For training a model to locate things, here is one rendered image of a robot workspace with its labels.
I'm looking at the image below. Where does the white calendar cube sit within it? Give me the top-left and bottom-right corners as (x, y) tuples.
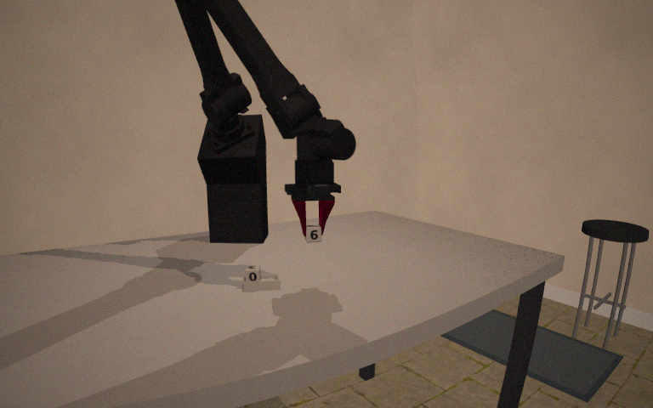
(245, 265), (261, 281)
(304, 224), (321, 242)

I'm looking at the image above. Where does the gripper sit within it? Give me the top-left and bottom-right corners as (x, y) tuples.
(285, 183), (341, 236)

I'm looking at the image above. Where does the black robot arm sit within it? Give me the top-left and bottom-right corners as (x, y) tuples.
(175, 0), (356, 197)

